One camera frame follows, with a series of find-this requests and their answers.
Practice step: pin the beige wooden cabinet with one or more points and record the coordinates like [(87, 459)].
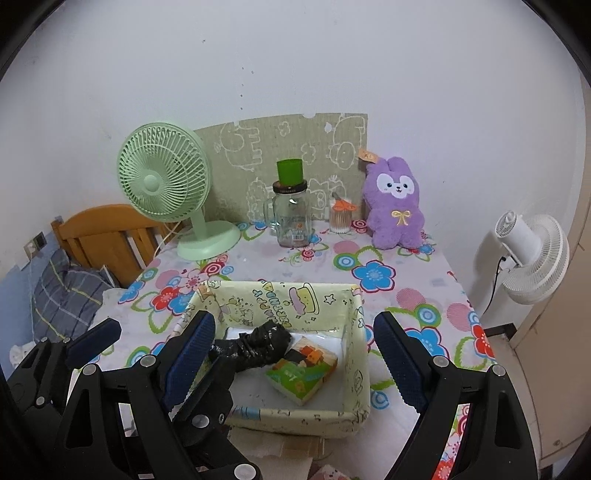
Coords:
[(563, 392)]

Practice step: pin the white floor fan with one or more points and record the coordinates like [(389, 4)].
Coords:
[(531, 258)]

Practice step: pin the grey plaid bedding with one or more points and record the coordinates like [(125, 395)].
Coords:
[(64, 295)]

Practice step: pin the wooden chair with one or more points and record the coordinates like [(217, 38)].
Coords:
[(101, 240)]

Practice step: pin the green cartoon printed board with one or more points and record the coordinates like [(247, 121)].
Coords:
[(277, 138)]

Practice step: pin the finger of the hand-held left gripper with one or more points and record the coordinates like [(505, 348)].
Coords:
[(97, 339), (220, 390)]

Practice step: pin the clear cotton swab jar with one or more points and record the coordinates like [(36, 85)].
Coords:
[(342, 219)]

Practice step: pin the wall power socket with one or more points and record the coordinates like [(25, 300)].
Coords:
[(39, 241)]

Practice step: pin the purple plush rabbit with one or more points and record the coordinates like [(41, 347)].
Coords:
[(392, 217)]

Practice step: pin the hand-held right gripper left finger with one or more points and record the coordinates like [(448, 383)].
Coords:
[(189, 364)]

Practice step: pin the green desk fan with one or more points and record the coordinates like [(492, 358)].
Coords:
[(159, 177)]

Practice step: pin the black crinkled plastic bag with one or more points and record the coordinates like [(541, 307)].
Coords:
[(258, 344)]

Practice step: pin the green printed tissue pack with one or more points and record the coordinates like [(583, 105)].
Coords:
[(300, 376)]

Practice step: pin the glass jar mug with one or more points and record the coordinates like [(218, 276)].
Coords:
[(288, 217)]

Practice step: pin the cartoon printed fabric storage box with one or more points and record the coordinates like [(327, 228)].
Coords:
[(277, 300)]

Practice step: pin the green plastic cup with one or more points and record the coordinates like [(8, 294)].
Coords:
[(289, 170)]

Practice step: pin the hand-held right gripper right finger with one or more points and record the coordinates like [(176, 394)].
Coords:
[(399, 364)]

